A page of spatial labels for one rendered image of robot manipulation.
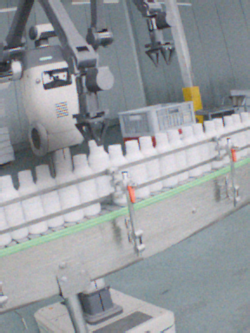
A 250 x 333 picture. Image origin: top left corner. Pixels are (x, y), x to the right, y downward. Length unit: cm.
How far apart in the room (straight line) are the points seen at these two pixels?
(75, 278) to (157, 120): 263
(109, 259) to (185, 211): 31
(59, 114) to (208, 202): 74
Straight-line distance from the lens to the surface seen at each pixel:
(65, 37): 125
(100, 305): 208
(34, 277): 113
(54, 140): 181
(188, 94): 1145
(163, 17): 157
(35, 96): 179
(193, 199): 142
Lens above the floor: 133
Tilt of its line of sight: 10 degrees down
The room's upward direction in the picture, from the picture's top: 10 degrees counter-clockwise
